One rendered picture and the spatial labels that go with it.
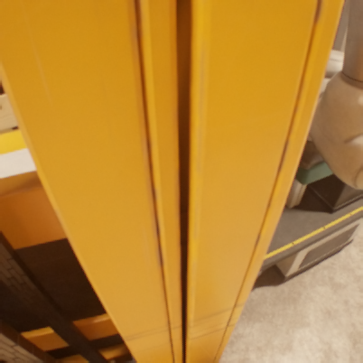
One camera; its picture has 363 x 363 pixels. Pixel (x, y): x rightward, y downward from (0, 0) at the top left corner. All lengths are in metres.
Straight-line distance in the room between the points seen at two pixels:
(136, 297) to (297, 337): 1.14
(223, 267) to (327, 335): 1.18
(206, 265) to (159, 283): 0.03
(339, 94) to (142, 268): 0.46
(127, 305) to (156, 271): 0.04
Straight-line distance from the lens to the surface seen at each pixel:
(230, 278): 0.20
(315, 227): 1.19
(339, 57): 0.72
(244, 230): 0.16
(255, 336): 1.25
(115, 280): 0.17
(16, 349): 0.30
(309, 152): 0.78
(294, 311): 1.33
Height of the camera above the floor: 1.16
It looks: 42 degrees down
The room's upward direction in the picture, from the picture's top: 1 degrees counter-clockwise
